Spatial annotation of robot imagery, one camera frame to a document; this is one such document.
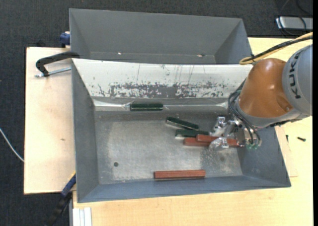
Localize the red-brown flat block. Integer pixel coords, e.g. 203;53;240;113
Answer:
183;137;211;147
196;134;239;147
154;169;207;180

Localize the pale wood flat board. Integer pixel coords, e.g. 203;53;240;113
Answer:
23;47;299;195

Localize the grey metal bin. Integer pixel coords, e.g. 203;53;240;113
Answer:
69;8;292;203

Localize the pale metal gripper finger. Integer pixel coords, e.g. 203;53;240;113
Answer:
213;116;227;137
208;137;229;151

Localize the dark green flat block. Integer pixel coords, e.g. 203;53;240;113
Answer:
130;102;164;112
174;129;210;139
165;117;200;131

